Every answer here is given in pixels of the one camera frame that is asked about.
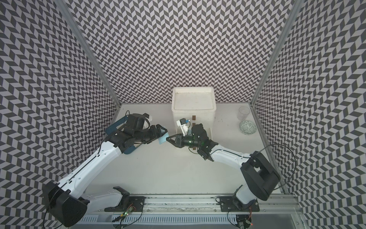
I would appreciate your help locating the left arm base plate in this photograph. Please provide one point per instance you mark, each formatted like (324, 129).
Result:
(136, 202)

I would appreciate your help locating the clear drinking glass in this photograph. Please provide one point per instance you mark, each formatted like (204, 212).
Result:
(243, 113)

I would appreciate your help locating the dark blue tray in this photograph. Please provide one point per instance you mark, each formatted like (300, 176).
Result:
(113, 127)

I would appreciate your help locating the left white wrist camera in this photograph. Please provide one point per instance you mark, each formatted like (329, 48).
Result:
(147, 116)

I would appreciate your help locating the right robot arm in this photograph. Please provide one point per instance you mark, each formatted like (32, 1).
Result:
(260, 176)

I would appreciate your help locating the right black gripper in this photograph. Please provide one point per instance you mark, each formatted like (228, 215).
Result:
(178, 143)

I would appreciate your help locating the aluminium front rail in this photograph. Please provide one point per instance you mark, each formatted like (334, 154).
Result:
(206, 204)

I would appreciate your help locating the blue sticky note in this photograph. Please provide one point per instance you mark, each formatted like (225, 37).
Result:
(163, 138)

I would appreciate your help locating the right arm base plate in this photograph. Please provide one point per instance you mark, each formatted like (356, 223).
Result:
(232, 204)

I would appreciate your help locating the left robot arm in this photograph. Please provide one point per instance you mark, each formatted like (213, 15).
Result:
(66, 199)

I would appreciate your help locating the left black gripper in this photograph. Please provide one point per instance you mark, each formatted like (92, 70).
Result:
(156, 135)

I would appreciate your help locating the white three-drawer plastic cabinet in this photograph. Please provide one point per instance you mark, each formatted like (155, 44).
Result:
(196, 104)

